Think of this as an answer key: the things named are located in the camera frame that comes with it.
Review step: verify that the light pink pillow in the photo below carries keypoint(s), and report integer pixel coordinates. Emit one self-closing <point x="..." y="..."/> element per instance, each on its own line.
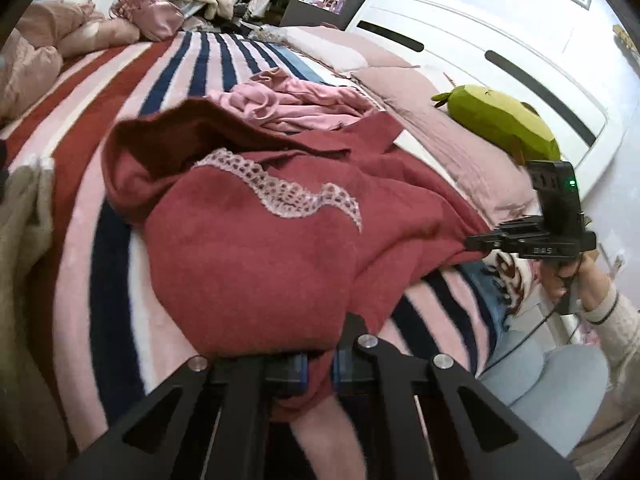
<point x="330" y="50"/>

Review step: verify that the printed white bed sheet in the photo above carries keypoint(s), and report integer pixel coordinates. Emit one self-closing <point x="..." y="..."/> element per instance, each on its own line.
<point x="510" y="280"/>

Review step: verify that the person's leg in jeans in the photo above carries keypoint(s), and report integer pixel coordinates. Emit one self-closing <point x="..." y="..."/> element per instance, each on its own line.
<point x="545" y="390"/>

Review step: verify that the pink quilt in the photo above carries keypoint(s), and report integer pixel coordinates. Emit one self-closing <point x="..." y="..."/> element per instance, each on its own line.
<point x="45" y="35"/>

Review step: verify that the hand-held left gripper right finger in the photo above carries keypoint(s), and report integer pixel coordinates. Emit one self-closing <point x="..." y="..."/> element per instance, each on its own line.
<point x="346" y="370"/>

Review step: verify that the white headboard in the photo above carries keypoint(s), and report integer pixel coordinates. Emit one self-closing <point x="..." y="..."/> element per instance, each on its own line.
<point x="480" y="35"/>

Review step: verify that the dark desk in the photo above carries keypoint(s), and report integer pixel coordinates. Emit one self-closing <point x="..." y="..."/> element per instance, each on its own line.
<point x="310" y="15"/>

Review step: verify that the pink garment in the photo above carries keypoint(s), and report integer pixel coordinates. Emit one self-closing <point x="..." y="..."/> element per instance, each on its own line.
<point x="300" y="105"/>

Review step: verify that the pink ribbed pillow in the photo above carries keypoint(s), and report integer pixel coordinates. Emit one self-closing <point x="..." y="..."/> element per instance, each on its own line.
<point x="450" y="160"/>

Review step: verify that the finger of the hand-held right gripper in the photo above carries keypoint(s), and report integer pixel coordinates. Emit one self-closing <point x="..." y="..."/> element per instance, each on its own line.
<point x="484" y="241"/>

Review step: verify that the green avocado plush toy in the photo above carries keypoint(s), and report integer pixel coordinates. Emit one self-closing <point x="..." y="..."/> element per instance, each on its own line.
<point x="500" y="120"/>

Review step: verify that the person's right hand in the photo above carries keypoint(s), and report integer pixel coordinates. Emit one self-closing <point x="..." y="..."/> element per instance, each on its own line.
<point x="592" y="280"/>

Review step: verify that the pink satin bag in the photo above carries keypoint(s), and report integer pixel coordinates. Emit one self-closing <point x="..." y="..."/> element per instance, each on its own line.
<point x="152" y="15"/>

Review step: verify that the beige cloth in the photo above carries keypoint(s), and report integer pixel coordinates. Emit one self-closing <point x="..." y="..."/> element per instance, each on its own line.
<point x="25" y="285"/>

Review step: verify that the person's right forearm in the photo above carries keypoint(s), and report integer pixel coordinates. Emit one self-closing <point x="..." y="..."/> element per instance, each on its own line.
<point x="620" y="330"/>

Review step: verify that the red sweater with lace collar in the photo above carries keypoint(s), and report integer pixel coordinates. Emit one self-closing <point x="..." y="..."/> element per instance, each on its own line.
<point x="260" y="270"/>

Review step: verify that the striped blanket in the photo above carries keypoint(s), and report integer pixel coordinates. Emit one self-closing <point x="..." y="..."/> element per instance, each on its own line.
<point x="90" y="270"/>

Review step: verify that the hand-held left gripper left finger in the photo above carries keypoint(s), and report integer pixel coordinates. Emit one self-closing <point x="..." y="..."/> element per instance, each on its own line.
<point x="287" y="375"/>

